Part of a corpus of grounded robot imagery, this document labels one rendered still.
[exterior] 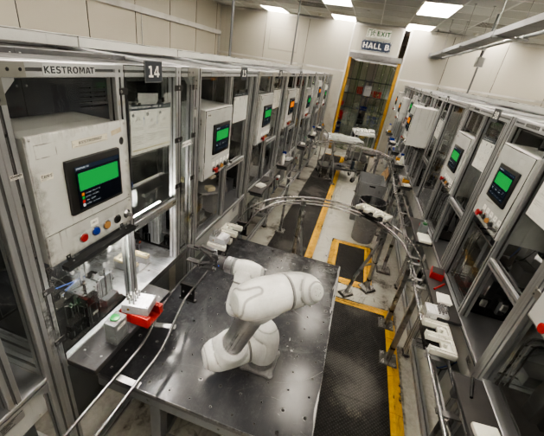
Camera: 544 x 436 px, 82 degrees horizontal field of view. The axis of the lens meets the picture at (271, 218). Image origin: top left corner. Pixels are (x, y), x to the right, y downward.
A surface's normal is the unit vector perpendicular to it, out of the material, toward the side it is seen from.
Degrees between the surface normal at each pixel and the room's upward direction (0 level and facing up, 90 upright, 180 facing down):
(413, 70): 90
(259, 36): 90
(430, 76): 90
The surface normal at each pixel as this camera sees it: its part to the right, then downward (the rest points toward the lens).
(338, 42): -0.28, 0.40
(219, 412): 0.14, -0.88
